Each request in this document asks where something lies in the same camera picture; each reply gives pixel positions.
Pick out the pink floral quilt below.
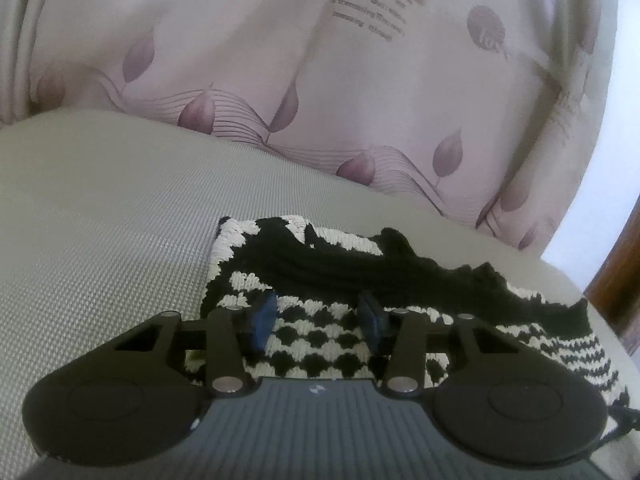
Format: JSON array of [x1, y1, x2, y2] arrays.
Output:
[[1, 0, 618, 255]]

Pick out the black white knitted garment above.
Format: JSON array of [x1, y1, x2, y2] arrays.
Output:
[[201, 216, 639, 448]]

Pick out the brown wooden bed frame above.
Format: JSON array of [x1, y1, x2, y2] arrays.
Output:
[[585, 202, 640, 356]]

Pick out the beige mesh bed mat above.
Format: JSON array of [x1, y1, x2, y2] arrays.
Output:
[[1, 110, 639, 479]]

